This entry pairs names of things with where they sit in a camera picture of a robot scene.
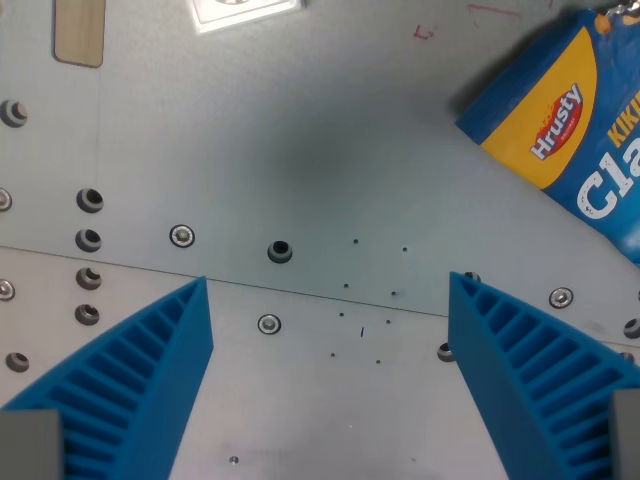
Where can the blue Hrusty snack bag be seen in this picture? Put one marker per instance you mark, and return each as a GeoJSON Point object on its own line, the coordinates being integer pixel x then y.
{"type": "Point", "coordinates": [565, 125]}

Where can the light wooden plate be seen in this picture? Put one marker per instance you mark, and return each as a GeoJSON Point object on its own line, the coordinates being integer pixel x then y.
{"type": "Point", "coordinates": [79, 31]}

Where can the white square plastic part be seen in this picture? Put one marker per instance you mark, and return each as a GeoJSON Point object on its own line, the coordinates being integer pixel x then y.
{"type": "Point", "coordinates": [235, 12]}

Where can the silver bolt with washer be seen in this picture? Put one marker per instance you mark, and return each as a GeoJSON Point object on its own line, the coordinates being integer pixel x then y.
{"type": "Point", "coordinates": [182, 235]}
{"type": "Point", "coordinates": [5, 289]}
{"type": "Point", "coordinates": [4, 200]}
{"type": "Point", "coordinates": [561, 298]}
{"type": "Point", "coordinates": [472, 276]}
{"type": "Point", "coordinates": [269, 324]}

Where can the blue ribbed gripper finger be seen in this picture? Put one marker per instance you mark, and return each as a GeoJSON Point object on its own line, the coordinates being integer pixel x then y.
{"type": "Point", "coordinates": [130, 380]}
{"type": "Point", "coordinates": [525, 380]}

